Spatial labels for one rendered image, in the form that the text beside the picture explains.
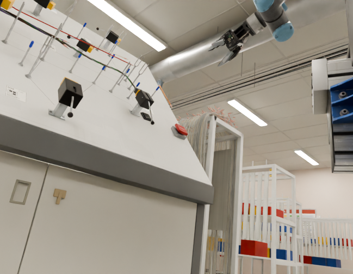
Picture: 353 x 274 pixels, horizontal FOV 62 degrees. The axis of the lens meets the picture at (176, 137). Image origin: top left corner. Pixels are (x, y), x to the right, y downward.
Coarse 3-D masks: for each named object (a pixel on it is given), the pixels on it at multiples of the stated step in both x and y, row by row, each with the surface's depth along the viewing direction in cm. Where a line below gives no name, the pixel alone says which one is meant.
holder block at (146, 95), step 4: (140, 92) 111; (144, 92) 111; (136, 96) 112; (140, 96) 111; (144, 96) 109; (148, 96) 111; (140, 100) 110; (144, 100) 109; (148, 100) 109; (152, 100) 111; (140, 104) 110; (144, 104) 110; (148, 108) 112
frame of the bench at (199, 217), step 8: (200, 208) 109; (200, 216) 108; (200, 224) 107; (200, 232) 106; (200, 240) 106; (200, 248) 105; (192, 256) 102; (200, 256) 104; (192, 264) 101; (192, 272) 100
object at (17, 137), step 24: (0, 120) 65; (0, 144) 64; (24, 144) 68; (48, 144) 72; (72, 144) 76; (72, 168) 78; (96, 168) 79; (120, 168) 84; (144, 168) 90; (168, 192) 96; (192, 192) 102
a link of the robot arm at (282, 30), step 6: (282, 18) 107; (270, 24) 109; (276, 24) 109; (282, 24) 109; (288, 24) 109; (270, 30) 114; (276, 30) 110; (282, 30) 109; (288, 30) 109; (276, 36) 111; (282, 36) 111; (288, 36) 112
